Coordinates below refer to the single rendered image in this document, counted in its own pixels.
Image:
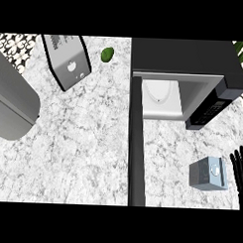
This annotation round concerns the pale blue milk carton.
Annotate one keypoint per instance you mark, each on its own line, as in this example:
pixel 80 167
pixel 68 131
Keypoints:
pixel 208 178

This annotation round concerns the black microwave oven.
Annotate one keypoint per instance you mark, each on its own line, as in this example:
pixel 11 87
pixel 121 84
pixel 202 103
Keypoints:
pixel 182 57

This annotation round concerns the green lime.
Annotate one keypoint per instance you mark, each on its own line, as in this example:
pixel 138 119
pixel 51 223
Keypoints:
pixel 107 55

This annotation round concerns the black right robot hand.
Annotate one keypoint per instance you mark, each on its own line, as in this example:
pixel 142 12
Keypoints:
pixel 240 170

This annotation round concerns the silver toaster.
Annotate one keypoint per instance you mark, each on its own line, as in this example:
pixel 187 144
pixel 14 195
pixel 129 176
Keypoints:
pixel 67 61

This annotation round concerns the black microwave door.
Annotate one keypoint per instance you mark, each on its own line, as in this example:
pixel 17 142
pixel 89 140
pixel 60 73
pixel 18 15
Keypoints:
pixel 137 144

